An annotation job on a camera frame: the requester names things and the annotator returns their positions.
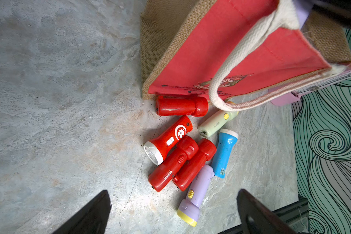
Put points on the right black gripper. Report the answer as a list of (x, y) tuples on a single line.
[(337, 10)]

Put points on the red jute tote bag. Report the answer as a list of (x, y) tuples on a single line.
[(236, 54)]

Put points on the red flashlight white head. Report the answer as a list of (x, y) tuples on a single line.
[(158, 148)]

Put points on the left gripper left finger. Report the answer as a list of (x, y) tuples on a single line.
[(91, 219)]

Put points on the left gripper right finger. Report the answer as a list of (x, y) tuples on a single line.
[(258, 219)]

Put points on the pink metronome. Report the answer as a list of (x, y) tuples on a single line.
[(296, 95)]

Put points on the pale green flashlight upper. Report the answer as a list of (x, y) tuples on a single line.
[(215, 122)]

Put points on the blue flashlight white head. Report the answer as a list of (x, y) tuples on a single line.
[(227, 139)]

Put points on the purple flashlight yellow head bottom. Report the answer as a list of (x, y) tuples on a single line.
[(189, 208)]

